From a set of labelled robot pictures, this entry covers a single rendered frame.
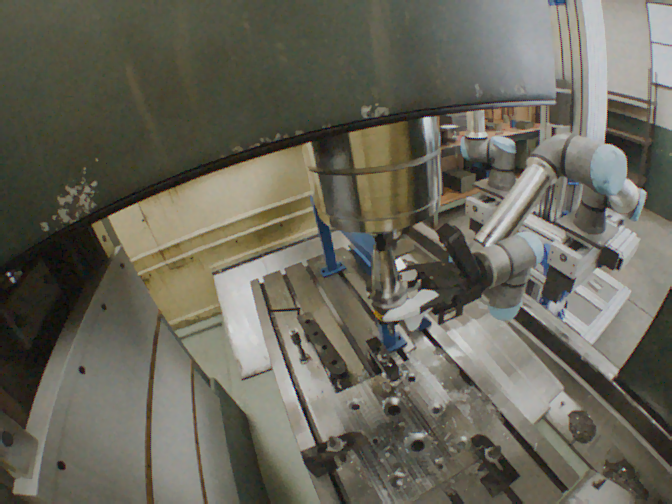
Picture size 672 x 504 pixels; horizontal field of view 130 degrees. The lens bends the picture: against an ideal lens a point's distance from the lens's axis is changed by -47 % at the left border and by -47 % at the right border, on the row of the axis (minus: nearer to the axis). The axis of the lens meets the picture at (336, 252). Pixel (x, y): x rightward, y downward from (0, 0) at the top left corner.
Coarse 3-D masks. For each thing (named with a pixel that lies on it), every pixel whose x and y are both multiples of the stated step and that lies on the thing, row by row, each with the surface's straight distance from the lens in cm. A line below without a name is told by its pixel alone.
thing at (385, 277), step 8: (376, 248) 40; (376, 256) 40; (384, 256) 40; (392, 256) 41; (376, 264) 41; (384, 264) 40; (392, 264) 41; (376, 272) 42; (384, 272) 41; (392, 272) 42; (376, 280) 42; (384, 280) 42; (392, 280) 42; (400, 280) 44; (376, 288) 43; (384, 288) 42; (392, 288) 43
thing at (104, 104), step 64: (0, 0) 27; (64, 0) 23; (128, 0) 21; (192, 0) 20; (256, 0) 20; (320, 0) 21; (384, 0) 23; (448, 0) 26; (512, 0) 33; (0, 64) 25; (64, 64) 21; (128, 64) 19; (192, 64) 19; (256, 64) 19; (320, 64) 19; (384, 64) 21; (448, 64) 25; (512, 64) 31; (0, 128) 24; (64, 128) 21; (128, 128) 19; (192, 128) 18; (256, 128) 18; (320, 128) 20; (0, 192) 25; (64, 192) 22; (128, 192) 20; (0, 256) 27
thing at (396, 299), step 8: (368, 280) 46; (368, 288) 45; (400, 288) 44; (368, 296) 46; (376, 296) 43; (384, 296) 43; (392, 296) 42; (400, 296) 43; (376, 304) 44; (384, 304) 44; (392, 304) 44; (400, 304) 44
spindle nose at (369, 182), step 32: (384, 128) 27; (416, 128) 29; (320, 160) 30; (352, 160) 28; (384, 160) 28; (416, 160) 29; (320, 192) 32; (352, 192) 29; (384, 192) 29; (416, 192) 30; (352, 224) 31; (384, 224) 30; (416, 224) 32
